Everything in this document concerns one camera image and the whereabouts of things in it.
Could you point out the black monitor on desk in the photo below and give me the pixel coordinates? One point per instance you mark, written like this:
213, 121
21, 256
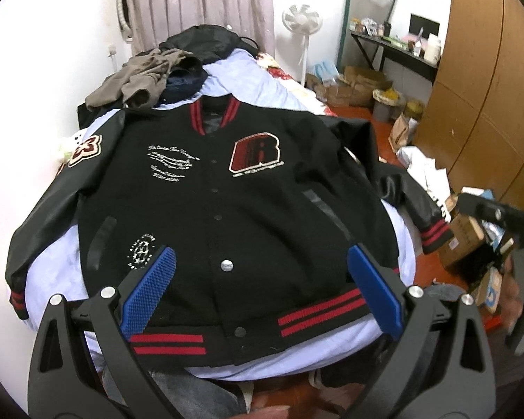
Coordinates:
422, 26

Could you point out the black red varsity jacket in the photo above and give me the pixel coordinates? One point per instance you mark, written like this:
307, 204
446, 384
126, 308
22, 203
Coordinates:
260, 206

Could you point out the light blue bed sheet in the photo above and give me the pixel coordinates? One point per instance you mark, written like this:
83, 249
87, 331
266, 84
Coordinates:
253, 78

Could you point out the pink-grey curtain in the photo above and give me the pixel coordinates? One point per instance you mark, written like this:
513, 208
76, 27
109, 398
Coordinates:
154, 21

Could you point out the black side desk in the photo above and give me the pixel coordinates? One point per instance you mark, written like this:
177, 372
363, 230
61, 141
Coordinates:
397, 55

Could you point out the white standing fan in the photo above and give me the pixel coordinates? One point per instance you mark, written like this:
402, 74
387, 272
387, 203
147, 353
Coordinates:
303, 20

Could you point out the dark blue garment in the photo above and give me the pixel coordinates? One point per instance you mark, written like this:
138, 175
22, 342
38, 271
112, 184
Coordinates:
182, 84

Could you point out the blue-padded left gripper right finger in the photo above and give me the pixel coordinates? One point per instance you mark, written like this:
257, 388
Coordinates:
439, 365

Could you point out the green framed mirror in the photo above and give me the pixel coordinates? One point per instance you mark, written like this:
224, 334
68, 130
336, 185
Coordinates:
355, 11

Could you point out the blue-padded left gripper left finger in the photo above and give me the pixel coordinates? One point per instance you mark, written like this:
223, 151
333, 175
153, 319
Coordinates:
63, 382

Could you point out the floral blanket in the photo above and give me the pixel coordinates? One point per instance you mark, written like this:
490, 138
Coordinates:
267, 62

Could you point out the brown paper bag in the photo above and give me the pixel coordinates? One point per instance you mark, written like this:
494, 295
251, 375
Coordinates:
399, 136

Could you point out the grey waste bin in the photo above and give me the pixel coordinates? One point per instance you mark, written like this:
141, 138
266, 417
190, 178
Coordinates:
387, 104

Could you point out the brown wooden wardrobe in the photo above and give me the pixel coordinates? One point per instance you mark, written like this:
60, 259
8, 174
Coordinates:
473, 124

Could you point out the person's right hand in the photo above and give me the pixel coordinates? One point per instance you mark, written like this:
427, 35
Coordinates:
510, 302

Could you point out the black garment at bedhead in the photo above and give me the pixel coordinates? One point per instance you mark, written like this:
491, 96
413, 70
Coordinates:
210, 43

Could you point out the cardboard boxes pile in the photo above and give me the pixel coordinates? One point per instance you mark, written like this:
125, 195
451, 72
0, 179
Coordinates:
354, 90

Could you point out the grey-brown crumpled garment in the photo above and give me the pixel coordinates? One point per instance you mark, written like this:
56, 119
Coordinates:
140, 81

